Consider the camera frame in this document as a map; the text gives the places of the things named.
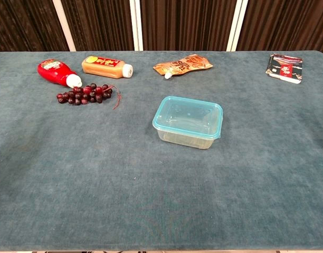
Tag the clear plastic food container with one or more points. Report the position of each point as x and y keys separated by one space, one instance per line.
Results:
x=185 y=141

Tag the blue rimmed transparent lid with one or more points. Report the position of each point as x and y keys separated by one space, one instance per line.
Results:
x=188 y=113

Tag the orange spout pouch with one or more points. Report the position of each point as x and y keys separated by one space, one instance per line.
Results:
x=185 y=64

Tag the orange juice bottle white cap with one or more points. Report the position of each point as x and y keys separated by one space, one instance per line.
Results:
x=103 y=67

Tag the teal tablecloth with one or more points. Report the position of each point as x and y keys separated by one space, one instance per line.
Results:
x=98 y=184

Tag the dark red grape bunch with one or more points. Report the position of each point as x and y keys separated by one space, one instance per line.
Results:
x=79 y=96

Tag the brown slatted partition panel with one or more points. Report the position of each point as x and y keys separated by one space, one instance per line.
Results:
x=103 y=21
x=288 y=21
x=19 y=21
x=188 y=21

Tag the red ketchup squeeze bottle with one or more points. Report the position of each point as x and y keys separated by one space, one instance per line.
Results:
x=53 y=71

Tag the dark snack packet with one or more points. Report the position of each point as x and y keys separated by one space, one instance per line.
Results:
x=284 y=69

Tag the white partition post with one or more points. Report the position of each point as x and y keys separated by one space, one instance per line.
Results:
x=237 y=23
x=64 y=23
x=136 y=23

